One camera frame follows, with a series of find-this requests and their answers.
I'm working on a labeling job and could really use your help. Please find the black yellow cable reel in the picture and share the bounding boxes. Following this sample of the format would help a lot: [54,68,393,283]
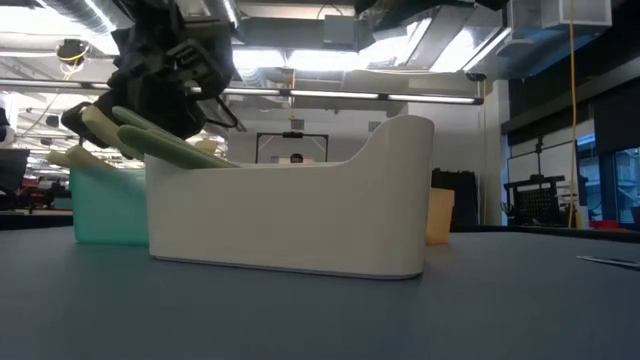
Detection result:
[54,37,91,67]

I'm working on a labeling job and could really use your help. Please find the blue-grey table mat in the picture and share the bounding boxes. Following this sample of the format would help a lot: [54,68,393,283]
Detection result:
[0,224,640,360]

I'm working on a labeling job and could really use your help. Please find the black rectangular rig frame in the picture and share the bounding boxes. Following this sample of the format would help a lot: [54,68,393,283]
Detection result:
[255,131,331,167]

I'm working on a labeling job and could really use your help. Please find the black cabinet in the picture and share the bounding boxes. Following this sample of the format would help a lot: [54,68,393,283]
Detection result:
[432,168,480,230]

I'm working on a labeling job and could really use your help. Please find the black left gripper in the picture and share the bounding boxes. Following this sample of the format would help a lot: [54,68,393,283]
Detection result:
[60,9,236,149]

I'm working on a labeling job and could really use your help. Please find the grey ceiling box unit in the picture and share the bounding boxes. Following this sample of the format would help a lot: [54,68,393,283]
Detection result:
[322,13,363,49]

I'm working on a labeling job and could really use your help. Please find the white plastic bin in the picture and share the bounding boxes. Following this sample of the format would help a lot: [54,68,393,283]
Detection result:
[144,114,435,280]

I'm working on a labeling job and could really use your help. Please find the long ceiling light bar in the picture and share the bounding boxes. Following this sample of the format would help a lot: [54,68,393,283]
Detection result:
[0,77,485,106]

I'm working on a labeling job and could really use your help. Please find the black pole stand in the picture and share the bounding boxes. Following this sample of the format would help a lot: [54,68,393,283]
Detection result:
[532,135,547,177]

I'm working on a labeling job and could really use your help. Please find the orange plastic bin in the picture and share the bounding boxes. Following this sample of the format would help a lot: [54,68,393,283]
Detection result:
[424,187,456,246]

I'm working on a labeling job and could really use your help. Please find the smooth silver duct pipe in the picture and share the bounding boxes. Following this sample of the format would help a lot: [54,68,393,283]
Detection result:
[204,0,242,29]

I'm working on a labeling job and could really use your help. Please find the black monitor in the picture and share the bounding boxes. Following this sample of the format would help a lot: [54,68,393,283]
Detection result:
[0,148,30,194]

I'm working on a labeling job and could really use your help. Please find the black perforated cart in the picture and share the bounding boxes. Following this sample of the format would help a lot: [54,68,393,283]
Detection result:
[502,173,569,229]

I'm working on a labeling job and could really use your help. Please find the glass window panel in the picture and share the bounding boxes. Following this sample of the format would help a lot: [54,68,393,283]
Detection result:
[574,130,640,227]

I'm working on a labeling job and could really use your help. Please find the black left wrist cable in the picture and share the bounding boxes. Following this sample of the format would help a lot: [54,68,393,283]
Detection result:
[202,94,241,129]

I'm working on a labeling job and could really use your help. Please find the teal plastic bin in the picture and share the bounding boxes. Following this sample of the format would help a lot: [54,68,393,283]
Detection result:
[68,167,150,247]

